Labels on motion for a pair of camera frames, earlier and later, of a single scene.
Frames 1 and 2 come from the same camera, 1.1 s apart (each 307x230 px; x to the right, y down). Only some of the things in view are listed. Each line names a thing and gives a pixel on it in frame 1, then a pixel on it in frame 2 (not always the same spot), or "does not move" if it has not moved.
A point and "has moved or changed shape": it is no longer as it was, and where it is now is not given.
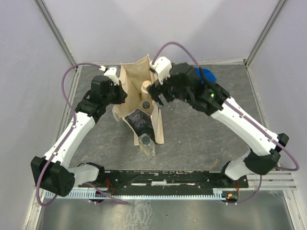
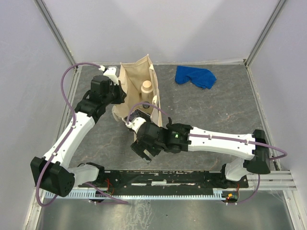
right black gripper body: (169, 91) -> (139, 147)
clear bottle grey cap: (147, 146) has moved or changed shape
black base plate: (166, 179) does not move
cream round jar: (145, 96) does not move
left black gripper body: (115, 95) does not move
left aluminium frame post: (46, 15) does not move
